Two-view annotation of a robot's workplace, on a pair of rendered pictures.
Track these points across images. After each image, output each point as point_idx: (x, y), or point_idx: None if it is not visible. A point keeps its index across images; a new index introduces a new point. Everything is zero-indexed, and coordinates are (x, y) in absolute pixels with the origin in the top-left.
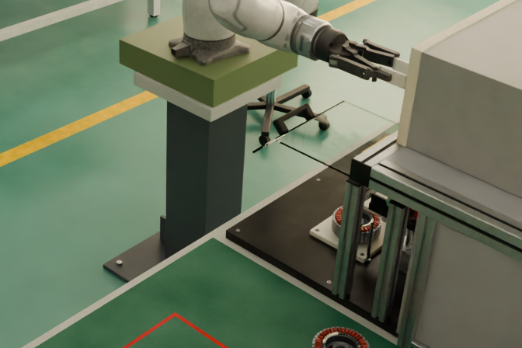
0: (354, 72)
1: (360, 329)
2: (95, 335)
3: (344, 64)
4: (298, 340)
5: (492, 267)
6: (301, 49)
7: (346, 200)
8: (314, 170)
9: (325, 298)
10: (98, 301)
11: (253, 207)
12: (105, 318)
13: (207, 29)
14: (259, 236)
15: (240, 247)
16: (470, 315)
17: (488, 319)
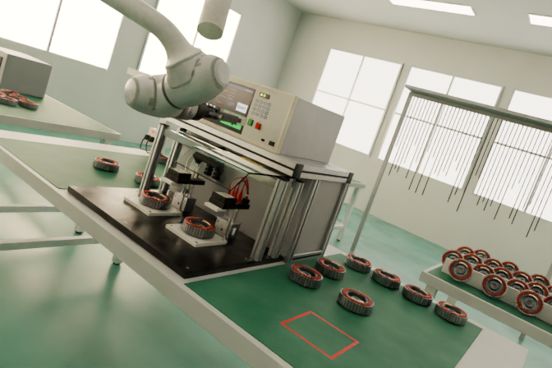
0: (231, 121)
1: (278, 268)
2: (318, 367)
3: (226, 117)
4: (292, 287)
5: (328, 192)
6: (190, 112)
7: (281, 192)
8: (98, 222)
9: (251, 268)
10: (273, 358)
11: (142, 256)
12: (296, 357)
13: None
14: (196, 263)
15: (197, 277)
16: (315, 222)
17: (320, 219)
